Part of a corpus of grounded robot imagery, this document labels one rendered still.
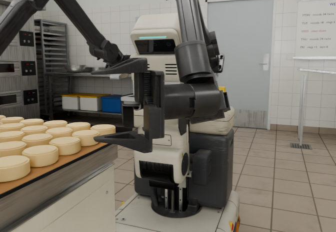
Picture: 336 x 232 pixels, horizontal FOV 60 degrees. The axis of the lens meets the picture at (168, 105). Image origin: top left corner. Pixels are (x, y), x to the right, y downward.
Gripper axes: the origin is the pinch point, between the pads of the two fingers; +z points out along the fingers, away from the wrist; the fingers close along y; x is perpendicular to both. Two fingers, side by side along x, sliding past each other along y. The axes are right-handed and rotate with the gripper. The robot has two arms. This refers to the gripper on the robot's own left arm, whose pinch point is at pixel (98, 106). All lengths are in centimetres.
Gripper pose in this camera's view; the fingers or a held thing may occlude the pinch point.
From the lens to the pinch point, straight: 43.9
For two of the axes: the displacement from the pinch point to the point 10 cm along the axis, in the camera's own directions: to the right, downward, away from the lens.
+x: -4.1, -1.4, 9.0
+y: 0.0, 9.9, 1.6
